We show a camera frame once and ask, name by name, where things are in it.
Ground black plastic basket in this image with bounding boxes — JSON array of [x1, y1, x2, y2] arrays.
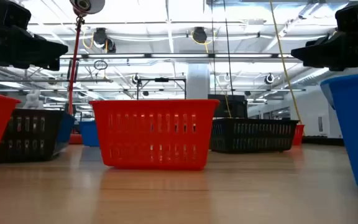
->
[[0, 108, 67, 165], [209, 117, 300, 154]]

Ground white robot figure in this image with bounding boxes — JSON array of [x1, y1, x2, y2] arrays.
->
[[22, 89, 45, 110]]

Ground black monitor screen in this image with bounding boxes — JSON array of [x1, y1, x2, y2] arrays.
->
[[208, 94, 248, 119]]

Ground red desk lamp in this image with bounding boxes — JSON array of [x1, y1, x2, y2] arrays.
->
[[68, 0, 106, 145]]

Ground white square column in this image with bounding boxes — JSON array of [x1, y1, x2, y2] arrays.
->
[[186, 63, 211, 100]]

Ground yellow power cord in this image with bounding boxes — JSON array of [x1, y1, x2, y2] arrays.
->
[[268, 0, 304, 126]]

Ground black hanging cable ring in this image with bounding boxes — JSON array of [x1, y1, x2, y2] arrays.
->
[[93, 59, 109, 71]]

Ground thick black hanging cable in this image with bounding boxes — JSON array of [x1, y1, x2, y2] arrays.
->
[[222, 0, 234, 96]]

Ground black aluminium table frame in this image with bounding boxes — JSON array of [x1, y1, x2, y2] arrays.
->
[[301, 136, 345, 147]]

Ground thin black hanging cable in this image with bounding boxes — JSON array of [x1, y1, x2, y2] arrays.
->
[[210, 0, 216, 95]]

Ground thin yellow cable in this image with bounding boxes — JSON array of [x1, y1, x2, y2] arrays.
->
[[224, 93, 232, 119]]

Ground black metal gantry frame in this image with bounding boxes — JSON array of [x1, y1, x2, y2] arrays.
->
[[136, 77, 187, 101]]

